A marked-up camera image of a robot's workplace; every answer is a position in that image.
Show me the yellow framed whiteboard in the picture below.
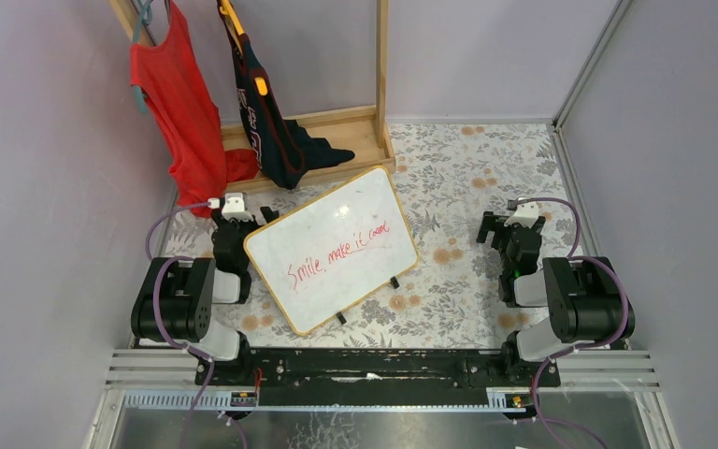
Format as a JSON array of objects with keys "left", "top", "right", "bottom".
[{"left": 243, "top": 166, "right": 420, "bottom": 335}]

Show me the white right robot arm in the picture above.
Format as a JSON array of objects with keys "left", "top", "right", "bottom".
[{"left": 476, "top": 211, "right": 636, "bottom": 377}]

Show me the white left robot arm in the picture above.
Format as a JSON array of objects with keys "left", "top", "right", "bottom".
[{"left": 130, "top": 196, "right": 261, "bottom": 363}]

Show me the floral table mat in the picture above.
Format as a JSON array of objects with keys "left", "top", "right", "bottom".
[{"left": 162, "top": 123, "right": 589, "bottom": 350}]

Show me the navy blue shirt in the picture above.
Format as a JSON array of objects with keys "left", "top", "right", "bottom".
[{"left": 219, "top": 12, "right": 355, "bottom": 190}]

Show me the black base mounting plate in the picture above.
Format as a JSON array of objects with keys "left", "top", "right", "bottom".
[{"left": 194, "top": 347, "right": 538, "bottom": 407}]

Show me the wooden clothes rack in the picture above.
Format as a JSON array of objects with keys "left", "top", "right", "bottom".
[{"left": 108, "top": 0, "right": 395, "bottom": 194}]

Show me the red tank top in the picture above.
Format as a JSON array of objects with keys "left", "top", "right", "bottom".
[{"left": 141, "top": 2, "right": 259, "bottom": 218}]

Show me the yellow clothes hanger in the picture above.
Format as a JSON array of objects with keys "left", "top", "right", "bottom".
[{"left": 219, "top": 0, "right": 245, "bottom": 39}]

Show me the teal clothes hanger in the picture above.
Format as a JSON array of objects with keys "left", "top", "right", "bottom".
[{"left": 130, "top": 0, "right": 153, "bottom": 114}]

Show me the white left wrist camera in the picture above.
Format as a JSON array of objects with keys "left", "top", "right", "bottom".
[{"left": 208, "top": 192, "right": 254, "bottom": 222}]

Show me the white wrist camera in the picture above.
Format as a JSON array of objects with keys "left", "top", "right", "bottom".
[
  {"left": 504, "top": 198, "right": 540, "bottom": 228},
  {"left": 208, "top": 192, "right": 254, "bottom": 222}
]

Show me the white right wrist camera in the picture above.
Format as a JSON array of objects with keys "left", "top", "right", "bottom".
[{"left": 504, "top": 198, "right": 540, "bottom": 228}]

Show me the aluminium frame rail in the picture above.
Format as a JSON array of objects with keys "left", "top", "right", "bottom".
[{"left": 553, "top": 0, "right": 634, "bottom": 132}]

